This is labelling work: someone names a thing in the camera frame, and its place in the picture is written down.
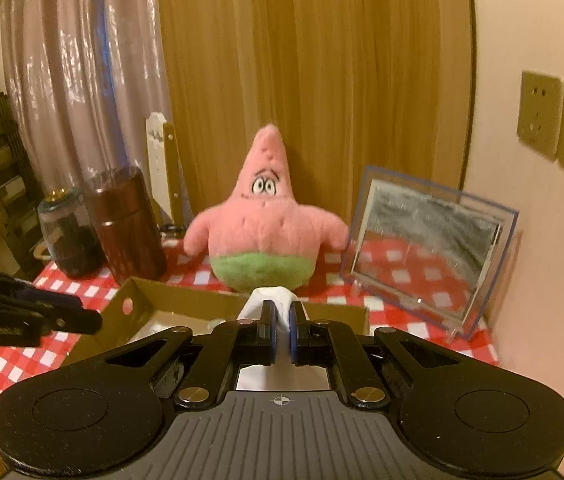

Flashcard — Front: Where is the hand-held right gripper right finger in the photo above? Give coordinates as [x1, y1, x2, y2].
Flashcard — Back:
[289, 301, 503, 409]

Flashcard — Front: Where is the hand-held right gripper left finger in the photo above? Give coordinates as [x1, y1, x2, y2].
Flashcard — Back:
[52, 301, 279, 409]

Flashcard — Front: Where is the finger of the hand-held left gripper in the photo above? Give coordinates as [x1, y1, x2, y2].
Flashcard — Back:
[0, 259, 83, 311]
[0, 305, 103, 347]

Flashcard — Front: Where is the white packet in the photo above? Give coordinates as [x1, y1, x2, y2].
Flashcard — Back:
[234, 285, 303, 391]

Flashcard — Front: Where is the brown cardboard box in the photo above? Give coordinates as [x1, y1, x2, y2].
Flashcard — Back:
[64, 276, 369, 366]

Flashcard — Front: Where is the glass jar with dark lid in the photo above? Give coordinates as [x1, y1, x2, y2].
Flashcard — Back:
[36, 187, 107, 279]

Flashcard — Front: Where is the brown metal canister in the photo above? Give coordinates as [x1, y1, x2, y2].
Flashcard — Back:
[83, 166, 169, 283]

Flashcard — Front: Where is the pink starfish plush toy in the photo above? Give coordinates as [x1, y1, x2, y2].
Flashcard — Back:
[183, 123, 350, 293]

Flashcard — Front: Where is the red checkered tablecloth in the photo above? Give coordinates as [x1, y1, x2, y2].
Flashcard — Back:
[0, 232, 500, 436]

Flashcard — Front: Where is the sheer curtain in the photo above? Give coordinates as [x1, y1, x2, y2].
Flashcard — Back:
[0, 0, 173, 211]

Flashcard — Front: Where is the wooden door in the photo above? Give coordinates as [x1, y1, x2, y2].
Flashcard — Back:
[157, 0, 478, 226]

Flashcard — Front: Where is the clear picture frame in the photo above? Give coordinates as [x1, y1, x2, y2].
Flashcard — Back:
[339, 164, 520, 345]

